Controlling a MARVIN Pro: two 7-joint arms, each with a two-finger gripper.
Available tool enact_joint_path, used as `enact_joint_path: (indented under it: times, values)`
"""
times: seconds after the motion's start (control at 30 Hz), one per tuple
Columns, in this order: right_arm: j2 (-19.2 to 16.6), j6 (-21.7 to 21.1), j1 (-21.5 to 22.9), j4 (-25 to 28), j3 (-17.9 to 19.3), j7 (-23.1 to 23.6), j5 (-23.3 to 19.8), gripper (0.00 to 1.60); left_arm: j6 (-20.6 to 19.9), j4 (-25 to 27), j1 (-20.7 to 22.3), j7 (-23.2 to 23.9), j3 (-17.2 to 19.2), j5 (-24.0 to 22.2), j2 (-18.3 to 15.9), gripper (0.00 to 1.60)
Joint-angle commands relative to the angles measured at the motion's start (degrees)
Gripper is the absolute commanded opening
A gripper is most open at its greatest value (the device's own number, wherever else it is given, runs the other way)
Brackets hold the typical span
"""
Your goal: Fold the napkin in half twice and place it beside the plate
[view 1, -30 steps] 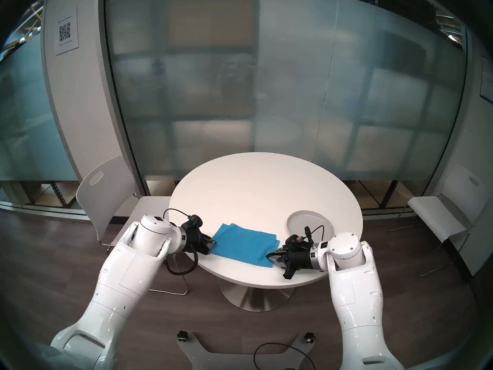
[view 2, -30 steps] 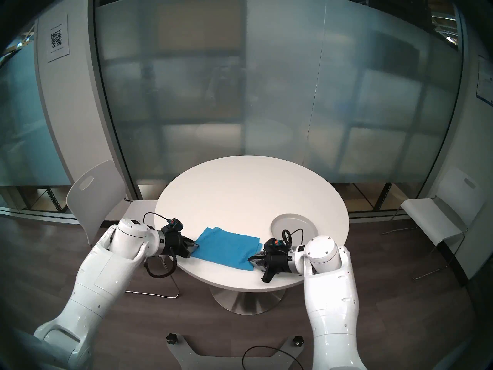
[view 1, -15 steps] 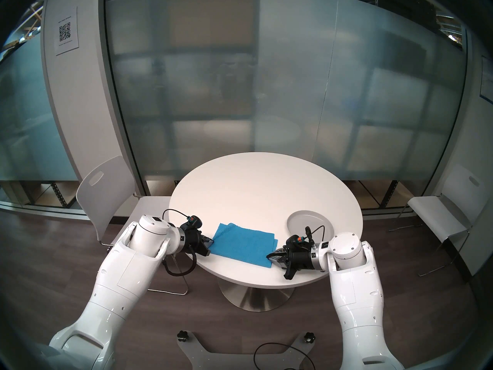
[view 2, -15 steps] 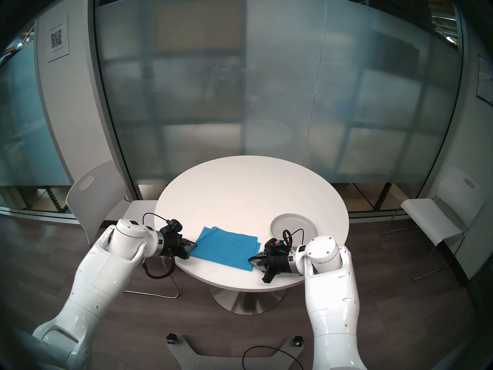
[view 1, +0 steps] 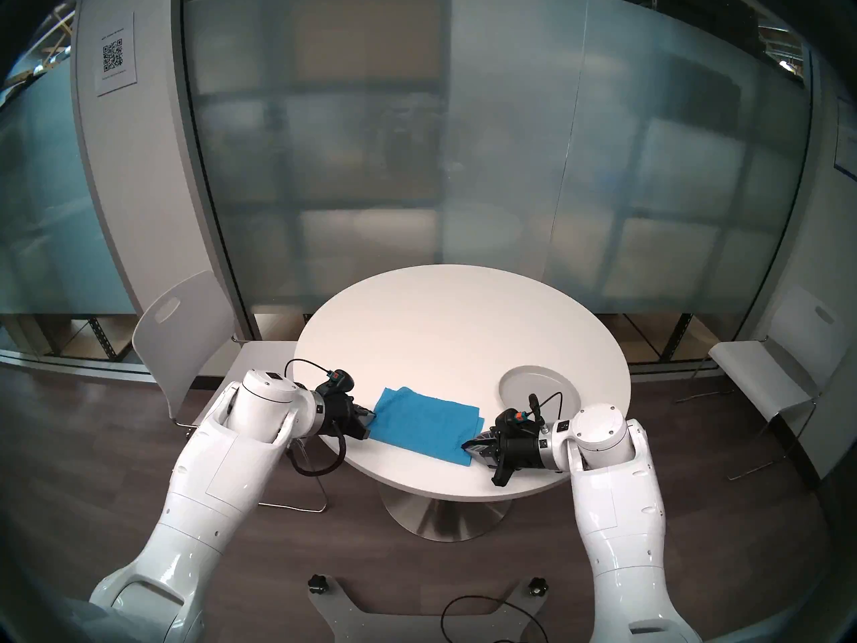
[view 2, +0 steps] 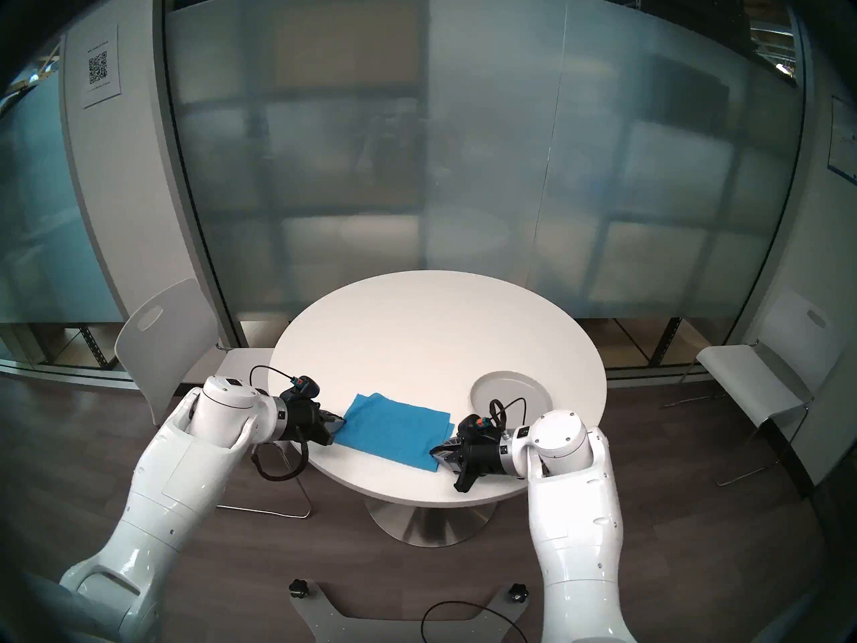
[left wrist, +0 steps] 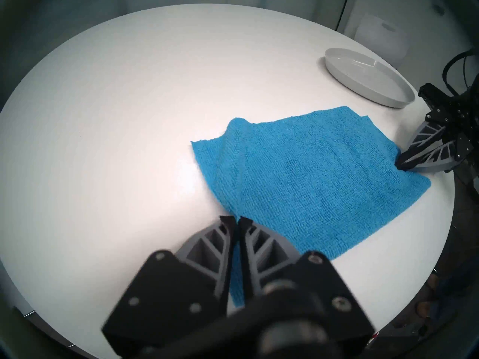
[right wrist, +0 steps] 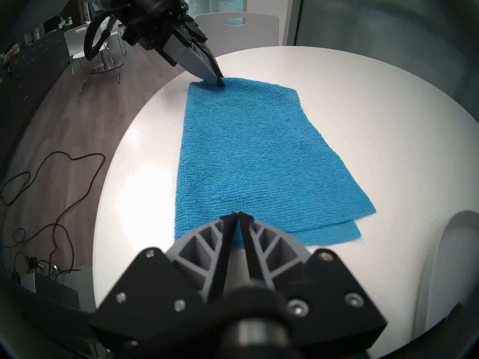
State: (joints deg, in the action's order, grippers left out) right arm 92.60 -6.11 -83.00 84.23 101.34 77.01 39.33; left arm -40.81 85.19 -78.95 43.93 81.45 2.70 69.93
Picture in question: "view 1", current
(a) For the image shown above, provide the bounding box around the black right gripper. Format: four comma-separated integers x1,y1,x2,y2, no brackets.
461,433,540,487

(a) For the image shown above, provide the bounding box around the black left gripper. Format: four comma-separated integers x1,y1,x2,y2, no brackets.
322,394,378,442

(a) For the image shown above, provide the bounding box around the blue cloth napkin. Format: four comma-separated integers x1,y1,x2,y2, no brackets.
370,387,483,466

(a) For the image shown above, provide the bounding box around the grey round plate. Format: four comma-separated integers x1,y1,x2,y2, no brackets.
499,365,578,423

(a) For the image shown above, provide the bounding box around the white plastic chair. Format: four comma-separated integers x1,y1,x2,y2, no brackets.
132,271,329,513
675,287,851,482

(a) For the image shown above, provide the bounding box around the black shelving upright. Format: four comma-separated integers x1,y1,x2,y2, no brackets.
86,317,116,366
659,313,694,366

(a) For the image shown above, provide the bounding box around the white QR code sign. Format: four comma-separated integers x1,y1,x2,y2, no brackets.
96,11,139,98

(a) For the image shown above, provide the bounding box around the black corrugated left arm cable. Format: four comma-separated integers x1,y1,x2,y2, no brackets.
291,433,347,477

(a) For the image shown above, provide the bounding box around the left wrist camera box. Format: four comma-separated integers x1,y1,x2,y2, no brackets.
315,368,354,399

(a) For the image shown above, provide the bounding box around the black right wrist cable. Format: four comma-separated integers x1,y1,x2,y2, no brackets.
527,391,565,426

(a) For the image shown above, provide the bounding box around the thin black left wrist cable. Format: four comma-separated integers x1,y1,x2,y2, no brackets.
285,358,333,382

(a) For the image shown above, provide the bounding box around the steel table pedestal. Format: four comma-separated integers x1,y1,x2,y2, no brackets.
382,482,514,542

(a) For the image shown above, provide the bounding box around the black floor cable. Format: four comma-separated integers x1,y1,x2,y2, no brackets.
441,595,544,643

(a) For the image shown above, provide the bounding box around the grey metal robot base plate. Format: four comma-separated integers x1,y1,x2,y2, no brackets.
308,576,548,643

